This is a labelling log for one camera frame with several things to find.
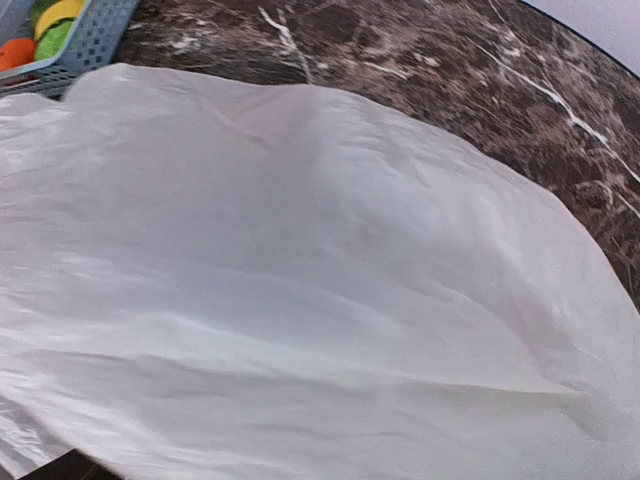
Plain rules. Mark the white plastic bag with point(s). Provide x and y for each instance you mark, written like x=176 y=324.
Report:
x=208 y=279

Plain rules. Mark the green fruit with dark patch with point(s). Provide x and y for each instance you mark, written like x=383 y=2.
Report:
x=53 y=39

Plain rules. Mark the orange fruit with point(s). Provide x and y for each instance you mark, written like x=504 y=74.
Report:
x=16 y=53

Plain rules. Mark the light blue plastic basket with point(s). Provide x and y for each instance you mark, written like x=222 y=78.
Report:
x=90 y=44

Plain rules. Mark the yellow lemon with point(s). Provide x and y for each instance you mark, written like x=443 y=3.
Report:
x=57 y=12

